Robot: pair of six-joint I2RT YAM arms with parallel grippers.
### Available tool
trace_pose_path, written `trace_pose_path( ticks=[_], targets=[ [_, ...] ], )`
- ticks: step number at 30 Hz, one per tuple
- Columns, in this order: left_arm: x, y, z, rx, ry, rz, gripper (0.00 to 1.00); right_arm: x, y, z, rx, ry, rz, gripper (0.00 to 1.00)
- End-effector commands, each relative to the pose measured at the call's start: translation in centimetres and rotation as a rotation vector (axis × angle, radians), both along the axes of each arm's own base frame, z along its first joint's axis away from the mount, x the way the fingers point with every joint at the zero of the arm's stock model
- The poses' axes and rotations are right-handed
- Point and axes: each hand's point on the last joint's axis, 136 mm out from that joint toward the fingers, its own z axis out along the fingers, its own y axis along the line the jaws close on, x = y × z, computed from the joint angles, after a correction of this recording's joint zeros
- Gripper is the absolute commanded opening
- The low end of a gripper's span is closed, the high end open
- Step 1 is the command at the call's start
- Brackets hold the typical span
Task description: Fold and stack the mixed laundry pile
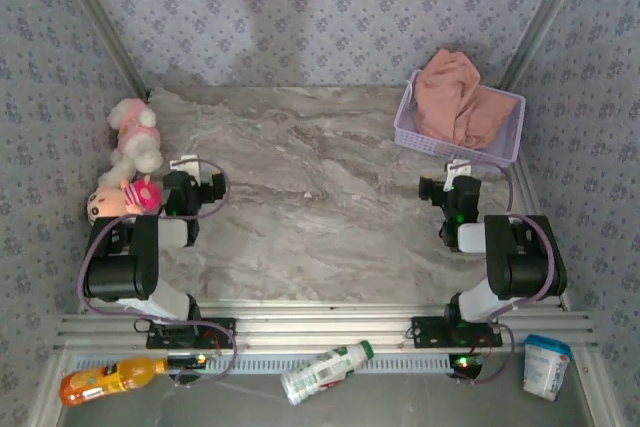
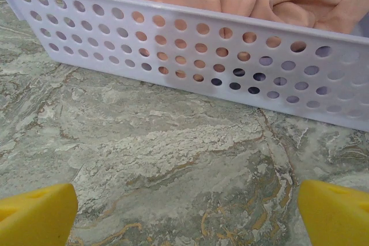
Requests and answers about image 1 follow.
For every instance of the white yoghurt cup blue lid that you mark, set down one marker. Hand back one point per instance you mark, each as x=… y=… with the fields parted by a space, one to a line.
x=545 y=369

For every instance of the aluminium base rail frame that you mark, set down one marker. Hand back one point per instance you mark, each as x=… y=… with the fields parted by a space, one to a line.
x=320 y=324

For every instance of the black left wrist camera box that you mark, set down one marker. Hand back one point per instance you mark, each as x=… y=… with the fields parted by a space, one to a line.
x=213 y=188

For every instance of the small circuit board green light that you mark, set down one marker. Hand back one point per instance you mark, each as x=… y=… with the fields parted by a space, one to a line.
x=465 y=364
x=187 y=360

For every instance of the aluminium corner post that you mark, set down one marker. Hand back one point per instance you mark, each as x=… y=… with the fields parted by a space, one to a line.
x=100 y=22
x=545 y=17

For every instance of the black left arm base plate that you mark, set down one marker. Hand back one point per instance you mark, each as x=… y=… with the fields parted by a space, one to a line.
x=165 y=339

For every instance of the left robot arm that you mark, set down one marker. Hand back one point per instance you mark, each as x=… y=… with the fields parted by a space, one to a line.
x=120 y=272

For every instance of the orange juice bottle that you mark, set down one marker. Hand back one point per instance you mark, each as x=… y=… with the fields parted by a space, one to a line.
x=105 y=382

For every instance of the white milk bottle green cap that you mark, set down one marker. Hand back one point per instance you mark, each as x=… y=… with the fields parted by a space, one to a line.
x=320 y=372

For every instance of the salmon pink garment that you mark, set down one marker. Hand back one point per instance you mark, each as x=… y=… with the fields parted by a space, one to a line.
x=457 y=102

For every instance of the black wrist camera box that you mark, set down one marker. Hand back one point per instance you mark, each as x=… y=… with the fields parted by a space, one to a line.
x=213 y=188
x=431 y=188

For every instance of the white plush dog pink outfit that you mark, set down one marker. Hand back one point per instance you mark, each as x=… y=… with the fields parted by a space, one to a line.
x=135 y=139

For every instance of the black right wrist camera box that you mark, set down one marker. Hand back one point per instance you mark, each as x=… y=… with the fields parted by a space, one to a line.
x=431 y=188

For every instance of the plush doll pink striped shirt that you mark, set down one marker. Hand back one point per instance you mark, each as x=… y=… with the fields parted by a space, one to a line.
x=107 y=204

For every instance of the purple plastic basket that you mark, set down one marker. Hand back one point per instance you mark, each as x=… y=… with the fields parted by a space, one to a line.
x=435 y=142

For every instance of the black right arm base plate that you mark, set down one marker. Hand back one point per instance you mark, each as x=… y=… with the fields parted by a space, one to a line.
x=430 y=334

